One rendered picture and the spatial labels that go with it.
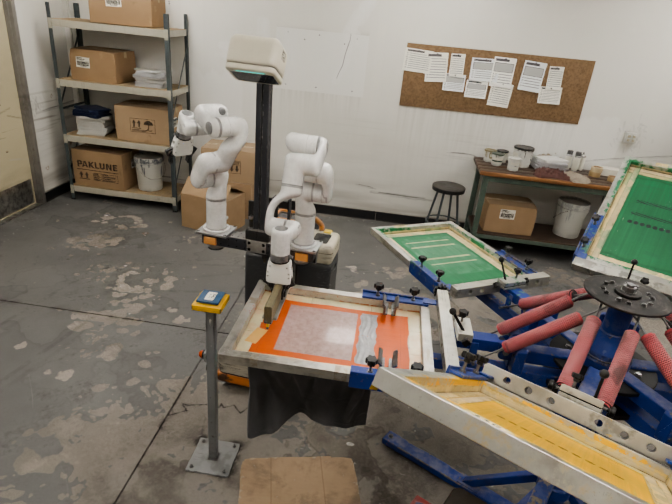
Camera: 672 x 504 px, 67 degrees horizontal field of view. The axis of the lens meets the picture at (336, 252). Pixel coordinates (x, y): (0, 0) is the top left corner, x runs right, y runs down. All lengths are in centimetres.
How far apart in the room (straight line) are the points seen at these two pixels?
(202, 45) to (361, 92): 174
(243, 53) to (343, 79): 353
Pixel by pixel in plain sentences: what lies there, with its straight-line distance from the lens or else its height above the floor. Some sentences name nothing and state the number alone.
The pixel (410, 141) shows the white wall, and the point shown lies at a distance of 569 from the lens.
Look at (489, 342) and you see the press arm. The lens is 211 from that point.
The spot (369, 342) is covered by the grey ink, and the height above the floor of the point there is 96.
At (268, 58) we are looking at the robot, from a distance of 211.
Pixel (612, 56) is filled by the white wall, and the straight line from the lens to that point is 591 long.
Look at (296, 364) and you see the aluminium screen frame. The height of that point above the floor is 99.
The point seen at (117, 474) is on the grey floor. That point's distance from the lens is 294.
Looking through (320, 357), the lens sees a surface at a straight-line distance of 198.
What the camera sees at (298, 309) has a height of 96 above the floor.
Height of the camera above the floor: 215
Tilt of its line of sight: 25 degrees down
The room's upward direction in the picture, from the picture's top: 6 degrees clockwise
